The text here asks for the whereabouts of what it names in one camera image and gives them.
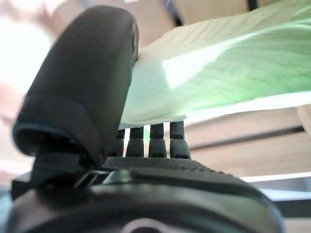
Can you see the empty wooden slat crate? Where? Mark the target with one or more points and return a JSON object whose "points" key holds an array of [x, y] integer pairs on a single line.
{"points": [[243, 145]]}

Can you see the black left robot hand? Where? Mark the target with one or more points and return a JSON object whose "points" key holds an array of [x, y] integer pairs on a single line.
{"points": [[80, 72]]}

